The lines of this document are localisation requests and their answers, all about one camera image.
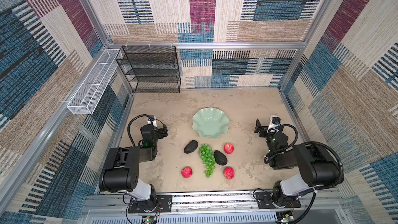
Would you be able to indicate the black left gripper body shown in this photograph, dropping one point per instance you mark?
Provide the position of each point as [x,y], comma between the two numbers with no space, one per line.
[160,131]

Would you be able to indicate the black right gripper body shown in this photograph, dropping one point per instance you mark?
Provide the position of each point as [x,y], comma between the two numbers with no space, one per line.
[262,129]

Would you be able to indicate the dark avocado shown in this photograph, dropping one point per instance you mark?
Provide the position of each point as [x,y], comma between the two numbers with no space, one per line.
[220,158]
[191,147]

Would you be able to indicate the red apple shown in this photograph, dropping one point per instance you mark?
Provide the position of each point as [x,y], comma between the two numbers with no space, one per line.
[228,148]
[229,173]
[187,172]

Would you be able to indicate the mint green scalloped fruit bowl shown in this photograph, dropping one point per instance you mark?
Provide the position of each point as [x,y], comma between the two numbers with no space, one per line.
[210,123]

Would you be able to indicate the green grape bunch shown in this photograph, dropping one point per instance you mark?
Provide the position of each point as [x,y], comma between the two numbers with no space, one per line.
[207,156]

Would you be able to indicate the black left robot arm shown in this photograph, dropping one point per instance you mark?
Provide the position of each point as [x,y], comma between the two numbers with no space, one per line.
[120,173]

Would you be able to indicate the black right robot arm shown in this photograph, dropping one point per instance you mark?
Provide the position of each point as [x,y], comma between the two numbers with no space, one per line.
[319,166]

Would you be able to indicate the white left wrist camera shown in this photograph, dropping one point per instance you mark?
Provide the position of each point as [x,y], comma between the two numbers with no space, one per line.
[152,120]

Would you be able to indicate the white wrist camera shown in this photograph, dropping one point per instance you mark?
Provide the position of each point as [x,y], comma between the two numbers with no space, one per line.
[274,122]
[152,120]

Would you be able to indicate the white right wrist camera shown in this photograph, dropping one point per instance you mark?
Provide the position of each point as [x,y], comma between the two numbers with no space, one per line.
[274,122]

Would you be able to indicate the black wire shelf rack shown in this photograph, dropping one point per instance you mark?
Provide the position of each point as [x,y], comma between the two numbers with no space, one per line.
[150,69]

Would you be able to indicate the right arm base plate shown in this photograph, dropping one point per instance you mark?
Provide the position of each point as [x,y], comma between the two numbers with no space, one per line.
[265,200]

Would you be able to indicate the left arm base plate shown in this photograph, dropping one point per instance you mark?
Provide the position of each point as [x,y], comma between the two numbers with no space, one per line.
[164,203]

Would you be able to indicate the aluminium front rail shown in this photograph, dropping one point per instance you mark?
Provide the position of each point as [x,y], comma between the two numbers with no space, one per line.
[203,202]

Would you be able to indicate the white wire mesh basket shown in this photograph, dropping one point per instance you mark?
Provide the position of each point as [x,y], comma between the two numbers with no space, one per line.
[89,93]

